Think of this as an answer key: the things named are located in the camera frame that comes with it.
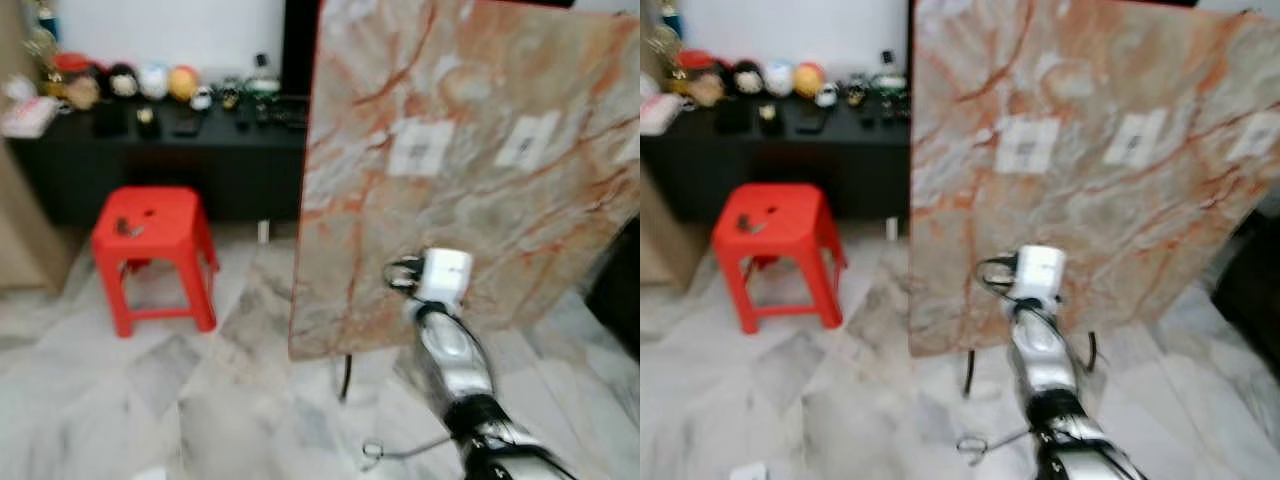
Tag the red plastic stool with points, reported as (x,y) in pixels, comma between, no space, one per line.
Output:
(790,238)
(165,240)

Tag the green white bottle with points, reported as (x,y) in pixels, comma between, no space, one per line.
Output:
(890,75)
(262,78)

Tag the black furniture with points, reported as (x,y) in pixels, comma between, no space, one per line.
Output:
(1250,285)
(618,290)

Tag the metal key bunch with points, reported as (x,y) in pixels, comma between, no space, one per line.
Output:
(752,224)
(128,228)

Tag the black TV cabinet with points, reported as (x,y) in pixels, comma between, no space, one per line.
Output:
(230,170)
(860,165)

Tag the orange veined marble board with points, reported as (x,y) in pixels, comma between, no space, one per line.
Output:
(540,230)
(1160,230)

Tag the black wallet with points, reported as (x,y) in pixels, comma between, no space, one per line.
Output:
(733,115)
(110,118)

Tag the glass jar red lid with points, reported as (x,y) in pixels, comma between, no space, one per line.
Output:
(78,85)
(702,82)

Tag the white pink tissue pack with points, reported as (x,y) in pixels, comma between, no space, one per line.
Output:
(658,115)
(28,118)

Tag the black board leg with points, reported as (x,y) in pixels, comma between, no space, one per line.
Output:
(1092,352)

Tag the white square sticker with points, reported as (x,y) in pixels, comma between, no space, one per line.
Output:
(527,140)
(1027,145)
(1135,137)
(420,148)

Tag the black phone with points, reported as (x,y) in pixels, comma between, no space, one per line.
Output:
(810,120)
(185,124)

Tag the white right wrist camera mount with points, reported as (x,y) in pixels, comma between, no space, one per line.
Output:
(1040,272)
(445,275)

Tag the blue gold trophy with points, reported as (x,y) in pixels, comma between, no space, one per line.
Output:
(46,14)
(671,12)

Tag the black television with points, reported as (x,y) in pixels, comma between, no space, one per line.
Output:
(909,40)
(300,45)

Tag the small white figurine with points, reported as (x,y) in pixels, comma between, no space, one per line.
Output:
(201,99)
(826,96)

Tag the white round figurine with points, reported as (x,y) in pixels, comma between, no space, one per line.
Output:
(780,79)
(154,82)

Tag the black tape dispenser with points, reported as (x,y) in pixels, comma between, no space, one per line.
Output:
(147,120)
(771,117)

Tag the light wooden cabinet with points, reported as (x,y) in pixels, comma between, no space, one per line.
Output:
(30,240)
(665,240)

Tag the black round figurine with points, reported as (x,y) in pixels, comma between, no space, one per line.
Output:
(747,79)
(122,82)

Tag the orange round figurine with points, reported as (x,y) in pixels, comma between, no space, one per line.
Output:
(811,79)
(184,82)

